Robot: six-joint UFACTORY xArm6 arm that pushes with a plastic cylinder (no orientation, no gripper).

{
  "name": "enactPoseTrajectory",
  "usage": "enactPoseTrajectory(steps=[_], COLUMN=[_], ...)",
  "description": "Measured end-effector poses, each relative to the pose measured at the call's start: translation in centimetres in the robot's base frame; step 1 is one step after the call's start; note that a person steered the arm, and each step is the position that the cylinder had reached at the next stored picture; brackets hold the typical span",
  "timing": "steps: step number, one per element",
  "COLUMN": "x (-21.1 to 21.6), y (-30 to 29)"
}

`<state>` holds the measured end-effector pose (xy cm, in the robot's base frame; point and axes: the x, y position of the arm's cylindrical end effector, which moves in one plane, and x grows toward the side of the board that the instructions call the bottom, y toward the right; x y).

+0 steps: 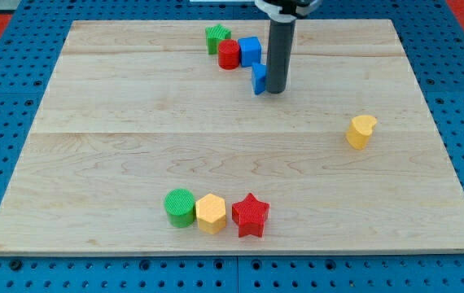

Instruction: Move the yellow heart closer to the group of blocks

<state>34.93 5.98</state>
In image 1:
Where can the yellow heart block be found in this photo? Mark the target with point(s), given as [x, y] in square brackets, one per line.
[360, 130]

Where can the yellow hexagon block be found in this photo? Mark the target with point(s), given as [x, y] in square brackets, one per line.
[211, 214]

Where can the red star block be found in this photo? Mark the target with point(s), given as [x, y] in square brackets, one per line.
[250, 216]

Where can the green cylinder block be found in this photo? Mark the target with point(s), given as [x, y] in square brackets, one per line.
[179, 205]

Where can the light wooden board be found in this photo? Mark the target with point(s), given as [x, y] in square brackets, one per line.
[135, 109]

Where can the blue triangle block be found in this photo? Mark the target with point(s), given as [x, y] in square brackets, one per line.
[258, 78]

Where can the red cylinder block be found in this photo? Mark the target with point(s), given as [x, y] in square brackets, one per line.
[228, 54]

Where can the blue cube block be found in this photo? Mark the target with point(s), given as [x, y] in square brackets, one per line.
[250, 51]

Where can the green star block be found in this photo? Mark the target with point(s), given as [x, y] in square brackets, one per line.
[214, 35]

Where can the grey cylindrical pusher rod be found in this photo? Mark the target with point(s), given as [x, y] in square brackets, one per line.
[278, 55]

